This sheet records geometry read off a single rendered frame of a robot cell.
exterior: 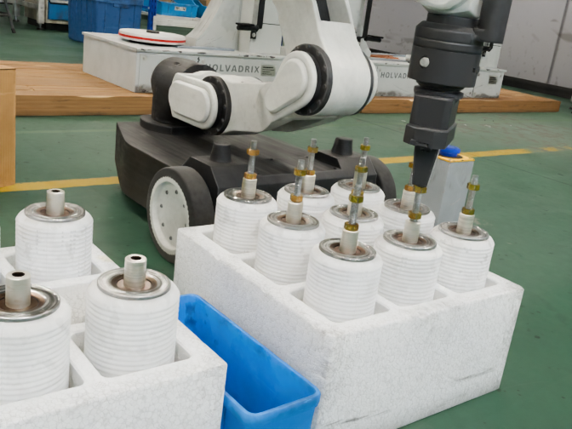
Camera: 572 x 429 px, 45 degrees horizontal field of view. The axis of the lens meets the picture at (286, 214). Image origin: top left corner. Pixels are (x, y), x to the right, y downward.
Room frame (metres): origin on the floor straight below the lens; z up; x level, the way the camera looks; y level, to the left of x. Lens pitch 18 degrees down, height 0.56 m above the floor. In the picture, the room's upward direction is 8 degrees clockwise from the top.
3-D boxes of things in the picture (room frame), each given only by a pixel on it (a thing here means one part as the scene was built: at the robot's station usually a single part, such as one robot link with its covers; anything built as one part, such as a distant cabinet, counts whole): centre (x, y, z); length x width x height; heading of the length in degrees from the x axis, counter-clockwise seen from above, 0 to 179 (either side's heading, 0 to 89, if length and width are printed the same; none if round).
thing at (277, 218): (0.93, -0.01, 0.25); 0.08 x 0.08 x 0.01
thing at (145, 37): (3.20, 0.71, 0.29); 0.30 x 0.30 x 0.06
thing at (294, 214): (0.93, -0.01, 0.26); 0.02 x 0.02 x 0.03
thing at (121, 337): (0.65, 0.15, 0.16); 0.10 x 0.10 x 0.18
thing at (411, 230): (0.91, -0.18, 0.26); 0.02 x 0.02 x 0.03
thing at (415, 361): (1.00, -0.10, 0.09); 0.39 x 0.39 x 0.18; 39
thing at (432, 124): (0.91, -0.18, 0.46); 0.13 x 0.10 x 0.12; 162
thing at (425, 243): (0.91, -0.18, 0.25); 0.08 x 0.08 x 0.01
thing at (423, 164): (0.90, -0.17, 0.37); 0.03 x 0.02 x 0.06; 72
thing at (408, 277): (0.91, -0.18, 0.16); 0.10 x 0.10 x 0.18
